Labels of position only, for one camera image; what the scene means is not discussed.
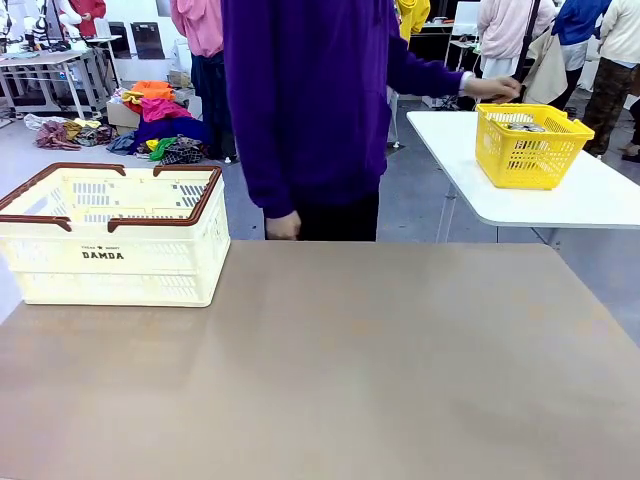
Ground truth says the grey workbench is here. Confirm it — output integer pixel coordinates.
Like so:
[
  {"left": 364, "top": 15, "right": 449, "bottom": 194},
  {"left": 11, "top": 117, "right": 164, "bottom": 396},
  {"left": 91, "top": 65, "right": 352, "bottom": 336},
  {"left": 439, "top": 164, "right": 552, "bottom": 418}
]
[{"left": 0, "top": 48, "right": 109, "bottom": 119}]

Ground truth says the person's left forearm purple sleeve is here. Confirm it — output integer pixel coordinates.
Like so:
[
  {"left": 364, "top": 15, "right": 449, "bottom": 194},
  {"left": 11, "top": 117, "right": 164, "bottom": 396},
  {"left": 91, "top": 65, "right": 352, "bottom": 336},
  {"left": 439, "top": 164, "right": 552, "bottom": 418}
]
[{"left": 397, "top": 52, "right": 476, "bottom": 100}]

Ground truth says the black square panel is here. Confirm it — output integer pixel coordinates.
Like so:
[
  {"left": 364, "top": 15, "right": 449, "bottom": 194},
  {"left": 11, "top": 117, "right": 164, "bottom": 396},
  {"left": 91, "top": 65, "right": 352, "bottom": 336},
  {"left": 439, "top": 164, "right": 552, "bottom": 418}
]
[{"left": 129, "top": 21, "right": 163, "bottom": 61}]

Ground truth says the bright green cloth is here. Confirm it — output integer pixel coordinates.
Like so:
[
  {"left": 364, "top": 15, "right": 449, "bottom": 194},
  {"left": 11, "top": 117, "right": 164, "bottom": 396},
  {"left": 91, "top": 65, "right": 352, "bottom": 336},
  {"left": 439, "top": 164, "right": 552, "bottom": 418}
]
[{"left": 148, "top": 136, "right": 179, "bottom": 163}]

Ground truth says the purple cloth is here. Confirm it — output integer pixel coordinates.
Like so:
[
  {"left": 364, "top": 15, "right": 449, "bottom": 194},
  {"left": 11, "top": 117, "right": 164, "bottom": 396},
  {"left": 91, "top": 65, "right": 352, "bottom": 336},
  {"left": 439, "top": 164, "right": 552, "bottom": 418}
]
[{"left": 130, "top": 116, "right": 214, "bottom": 152}]

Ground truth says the dark checked cloth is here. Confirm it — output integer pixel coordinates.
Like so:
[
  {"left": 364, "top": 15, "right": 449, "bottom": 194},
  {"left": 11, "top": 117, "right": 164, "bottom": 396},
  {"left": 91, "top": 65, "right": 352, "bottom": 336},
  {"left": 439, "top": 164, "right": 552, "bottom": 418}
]
[{"left": 159, "top": 136, "right": 207, "bottom": 166}]

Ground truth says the person's right hand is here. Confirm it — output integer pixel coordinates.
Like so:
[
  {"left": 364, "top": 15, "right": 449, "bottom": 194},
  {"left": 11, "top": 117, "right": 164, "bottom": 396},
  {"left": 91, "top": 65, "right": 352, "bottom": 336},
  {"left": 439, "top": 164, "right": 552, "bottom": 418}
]
[{"left": 264, "top": 209, "right": 303, "bottom": 242}]

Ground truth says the person in blue jacket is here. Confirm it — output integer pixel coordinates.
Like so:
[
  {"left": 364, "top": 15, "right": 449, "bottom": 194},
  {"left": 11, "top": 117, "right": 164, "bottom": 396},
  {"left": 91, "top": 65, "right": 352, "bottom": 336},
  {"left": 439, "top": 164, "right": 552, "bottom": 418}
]
[{"left": 552, "top": 0, "right": 614, "bottom": 112}]

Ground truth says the person in pale pink sweatshirt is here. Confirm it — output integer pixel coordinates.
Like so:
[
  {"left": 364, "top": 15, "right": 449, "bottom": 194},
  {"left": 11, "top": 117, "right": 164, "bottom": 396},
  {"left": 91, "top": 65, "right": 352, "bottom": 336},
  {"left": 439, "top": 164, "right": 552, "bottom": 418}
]
[{"left": 476, "top": 0, "right": 557, "bottom": 82}]

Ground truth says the black desk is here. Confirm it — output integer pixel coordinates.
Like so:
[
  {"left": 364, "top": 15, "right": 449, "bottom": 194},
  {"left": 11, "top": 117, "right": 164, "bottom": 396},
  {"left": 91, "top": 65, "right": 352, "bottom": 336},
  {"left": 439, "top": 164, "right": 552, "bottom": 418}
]
[{"left": 408, "top": 22, "right": 484, "bottom": 109}]

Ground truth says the person's left hand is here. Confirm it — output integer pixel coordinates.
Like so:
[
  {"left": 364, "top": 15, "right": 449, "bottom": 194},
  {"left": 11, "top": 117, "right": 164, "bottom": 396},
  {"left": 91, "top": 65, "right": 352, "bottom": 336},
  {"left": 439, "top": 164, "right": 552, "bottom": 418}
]
[{"left": 468, "top": 75, "right": 524, "bottom": 104}]

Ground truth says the brown basket handle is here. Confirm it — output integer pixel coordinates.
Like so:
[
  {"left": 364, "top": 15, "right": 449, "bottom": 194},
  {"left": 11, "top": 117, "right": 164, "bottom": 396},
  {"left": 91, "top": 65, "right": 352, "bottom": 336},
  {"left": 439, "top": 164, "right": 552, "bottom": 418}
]
[
  {"left": 106, "top": 164, "right": 224, "bottom": 234},
  {"left": 0, "top": 162, "right": 127, "bottom": 233}
]

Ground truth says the magenta cloth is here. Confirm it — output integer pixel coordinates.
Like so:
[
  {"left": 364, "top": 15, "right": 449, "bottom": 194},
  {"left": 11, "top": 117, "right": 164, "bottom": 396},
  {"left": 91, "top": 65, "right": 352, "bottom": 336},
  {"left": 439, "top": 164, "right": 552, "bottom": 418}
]
[{"left": 139, "top": 97, "right": 195, "bottom": 124}]

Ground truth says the white folding side table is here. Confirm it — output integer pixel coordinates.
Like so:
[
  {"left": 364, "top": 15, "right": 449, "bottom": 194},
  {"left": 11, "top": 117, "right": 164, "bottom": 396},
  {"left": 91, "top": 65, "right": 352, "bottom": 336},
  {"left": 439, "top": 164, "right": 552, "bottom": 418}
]
[{"left": 405, "top": 109, "right": 640, "bottom": 246}]

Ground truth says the mustard yellow cloth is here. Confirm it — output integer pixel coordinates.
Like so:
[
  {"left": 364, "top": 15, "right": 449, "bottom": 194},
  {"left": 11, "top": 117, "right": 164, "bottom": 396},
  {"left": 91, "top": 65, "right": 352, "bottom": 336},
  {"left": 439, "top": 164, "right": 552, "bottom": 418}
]
[{"left": 62, "top": 118, "right": 103, "bottom": 142}]

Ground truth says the person in red shirt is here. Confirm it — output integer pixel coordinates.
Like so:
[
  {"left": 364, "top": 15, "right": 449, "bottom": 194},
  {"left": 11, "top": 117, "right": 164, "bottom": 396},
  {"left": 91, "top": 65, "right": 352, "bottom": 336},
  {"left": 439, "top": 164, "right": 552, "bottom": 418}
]
[{"left": 69, "top": 0, "right": 108, "bottom": 39}]

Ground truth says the person in yellow jacket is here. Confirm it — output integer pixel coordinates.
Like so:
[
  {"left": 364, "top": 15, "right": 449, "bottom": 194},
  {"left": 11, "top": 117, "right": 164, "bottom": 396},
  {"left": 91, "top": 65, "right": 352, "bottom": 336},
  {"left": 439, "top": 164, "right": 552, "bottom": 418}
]
[{"left": 394, "top": 0, "right": 432, "bottom": 44}]

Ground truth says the person in purple hoodie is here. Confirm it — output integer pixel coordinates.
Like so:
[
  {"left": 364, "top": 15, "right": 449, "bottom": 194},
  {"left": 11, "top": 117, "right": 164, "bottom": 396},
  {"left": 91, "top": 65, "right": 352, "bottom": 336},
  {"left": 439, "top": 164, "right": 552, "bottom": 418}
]
[{"left": 219, "top": 0, "right": 466, "bottom": 242}]

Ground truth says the person in pink hoodie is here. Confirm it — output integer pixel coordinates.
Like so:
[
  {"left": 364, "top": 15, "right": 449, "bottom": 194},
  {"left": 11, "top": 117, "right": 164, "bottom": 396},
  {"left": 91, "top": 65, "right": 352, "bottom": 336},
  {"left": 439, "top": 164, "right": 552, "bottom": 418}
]
[{"left": 169, "top": 0, "right": 239, "bottom": 162}]

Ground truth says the person in cream jumper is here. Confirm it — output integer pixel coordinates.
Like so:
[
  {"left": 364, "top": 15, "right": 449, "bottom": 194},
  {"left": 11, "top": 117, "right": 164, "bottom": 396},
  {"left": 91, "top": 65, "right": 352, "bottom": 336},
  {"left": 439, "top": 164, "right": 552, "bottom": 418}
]
[{"left": 582, "top": 0, "right": 640, "bottom": 157}]

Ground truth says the yellow plastic basket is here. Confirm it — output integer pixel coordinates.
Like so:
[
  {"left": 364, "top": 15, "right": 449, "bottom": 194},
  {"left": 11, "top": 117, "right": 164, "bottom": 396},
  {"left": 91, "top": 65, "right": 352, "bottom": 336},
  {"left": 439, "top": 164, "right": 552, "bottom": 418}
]
[{"left": 474, "top": 102, "right": 596, "bottom": 191}]

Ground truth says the cardboard box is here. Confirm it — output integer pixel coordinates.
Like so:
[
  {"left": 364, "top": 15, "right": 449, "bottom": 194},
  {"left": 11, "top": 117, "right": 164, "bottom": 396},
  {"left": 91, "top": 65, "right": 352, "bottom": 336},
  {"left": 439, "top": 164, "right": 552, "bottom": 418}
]
[{"left": 106, "top": 97, "right": 143, "bottom": 136}]

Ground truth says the pink patterned cloth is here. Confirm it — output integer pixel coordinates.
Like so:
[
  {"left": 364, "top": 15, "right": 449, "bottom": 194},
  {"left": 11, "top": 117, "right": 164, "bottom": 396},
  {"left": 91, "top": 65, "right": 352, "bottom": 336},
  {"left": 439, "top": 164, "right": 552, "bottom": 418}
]
[{"left": 33, "top": 119, "right": 82, "bottom": 152}]

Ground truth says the cream folding shopping basket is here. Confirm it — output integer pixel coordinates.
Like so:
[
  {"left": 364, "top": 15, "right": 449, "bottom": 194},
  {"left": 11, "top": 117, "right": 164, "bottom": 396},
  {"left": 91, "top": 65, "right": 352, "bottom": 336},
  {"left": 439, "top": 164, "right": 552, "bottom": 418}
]
[{"left": 0, "top": 162, "right": 232, "bottom": 308}]

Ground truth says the white robot figure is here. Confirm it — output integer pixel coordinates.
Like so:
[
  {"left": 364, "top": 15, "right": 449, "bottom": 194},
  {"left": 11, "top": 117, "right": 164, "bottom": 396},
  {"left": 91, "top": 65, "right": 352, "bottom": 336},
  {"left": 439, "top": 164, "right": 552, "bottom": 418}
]
[{"left": 0, "top": 0, "right": 84, "bottom": 52}]

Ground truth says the person's right forearm purple sleeve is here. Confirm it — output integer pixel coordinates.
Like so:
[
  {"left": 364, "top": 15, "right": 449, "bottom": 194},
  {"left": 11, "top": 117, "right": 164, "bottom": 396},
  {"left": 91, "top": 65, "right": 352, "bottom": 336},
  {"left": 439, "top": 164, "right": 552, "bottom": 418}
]
[{"left": 243, "top": 124, "right": 302, "bottom": 222}]

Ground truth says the orange cloth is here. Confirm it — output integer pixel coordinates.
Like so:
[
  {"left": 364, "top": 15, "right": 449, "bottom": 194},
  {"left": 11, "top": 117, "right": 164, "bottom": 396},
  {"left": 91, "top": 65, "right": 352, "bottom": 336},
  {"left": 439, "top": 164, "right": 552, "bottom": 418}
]
[{"left": 131, "top": 79, "right": 177, "bottom": 102}]

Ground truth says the beige tote bag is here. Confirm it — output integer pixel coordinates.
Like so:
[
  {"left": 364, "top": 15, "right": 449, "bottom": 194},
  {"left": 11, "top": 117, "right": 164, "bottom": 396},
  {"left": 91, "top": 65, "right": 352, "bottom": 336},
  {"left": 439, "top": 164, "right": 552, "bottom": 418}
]
[{"left": 517, "top": 0, "right": 569, "bottom": 107}]

